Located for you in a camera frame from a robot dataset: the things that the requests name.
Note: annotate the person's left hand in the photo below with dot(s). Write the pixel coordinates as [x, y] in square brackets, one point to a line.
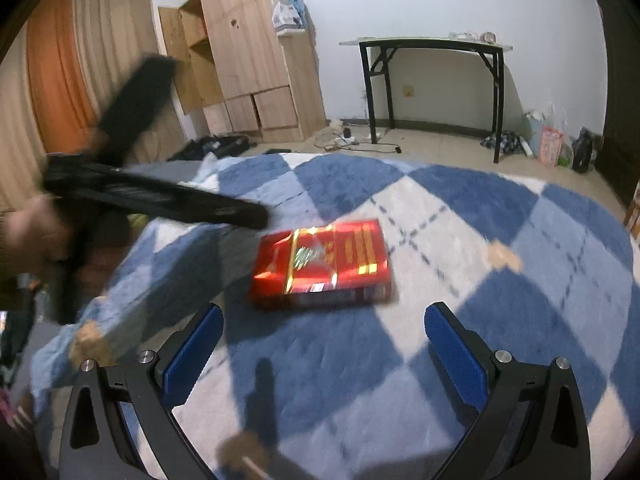
[35, 235]

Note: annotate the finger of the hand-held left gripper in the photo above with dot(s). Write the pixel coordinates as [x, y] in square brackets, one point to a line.
[190, 205]
[135, 110]

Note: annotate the shiny red foil box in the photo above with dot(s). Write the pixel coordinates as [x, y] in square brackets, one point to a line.
[320, 265]

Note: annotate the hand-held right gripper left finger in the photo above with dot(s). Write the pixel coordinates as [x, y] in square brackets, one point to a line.
[195, 355]

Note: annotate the pair of shoes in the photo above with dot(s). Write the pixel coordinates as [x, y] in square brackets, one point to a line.
[505, 141]

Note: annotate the black bag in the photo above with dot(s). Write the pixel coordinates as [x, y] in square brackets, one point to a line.
[582, 152]

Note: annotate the small items on table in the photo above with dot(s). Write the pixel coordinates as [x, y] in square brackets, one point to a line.
[472, 36]

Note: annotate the dark door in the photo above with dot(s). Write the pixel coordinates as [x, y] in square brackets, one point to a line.
[622, 85]

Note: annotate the black suitcase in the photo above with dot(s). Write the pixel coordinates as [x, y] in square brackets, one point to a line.
[215, 146]

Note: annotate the black folding table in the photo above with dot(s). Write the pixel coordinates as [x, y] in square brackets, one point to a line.
[425, 42]

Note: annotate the blue checkered blanket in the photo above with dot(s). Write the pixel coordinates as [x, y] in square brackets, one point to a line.
[400, 200]

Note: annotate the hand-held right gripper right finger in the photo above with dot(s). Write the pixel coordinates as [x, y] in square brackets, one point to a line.
[455, 355]

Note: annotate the pink paper bag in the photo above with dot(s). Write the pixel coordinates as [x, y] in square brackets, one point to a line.
[551, 146]

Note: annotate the plastic bag on hook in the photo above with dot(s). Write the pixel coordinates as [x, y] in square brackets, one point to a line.
[287, 12]

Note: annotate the light green bag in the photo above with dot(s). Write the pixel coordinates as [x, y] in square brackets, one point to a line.
[532, 130]

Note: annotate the wooden wardrobe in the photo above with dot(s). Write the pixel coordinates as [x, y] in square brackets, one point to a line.
[250, 50]

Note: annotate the beige curtain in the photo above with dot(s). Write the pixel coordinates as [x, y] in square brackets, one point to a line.
[60, 70]

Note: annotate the yellow plastic basin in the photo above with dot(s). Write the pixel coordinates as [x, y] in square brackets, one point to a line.
[137, 220]

